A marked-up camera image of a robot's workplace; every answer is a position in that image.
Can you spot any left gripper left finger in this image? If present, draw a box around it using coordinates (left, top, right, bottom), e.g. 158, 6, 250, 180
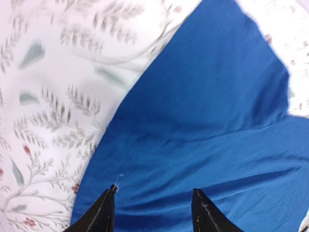
64, 184, 118, 232

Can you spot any floral table mat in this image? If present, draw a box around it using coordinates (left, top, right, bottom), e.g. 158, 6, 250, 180
0, 0, 309, 232

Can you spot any blue printed t-shirt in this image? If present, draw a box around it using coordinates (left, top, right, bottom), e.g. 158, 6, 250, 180
71, 0, 309, 232

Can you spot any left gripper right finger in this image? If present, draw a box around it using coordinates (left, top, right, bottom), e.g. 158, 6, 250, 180
191, 188, 243, 232

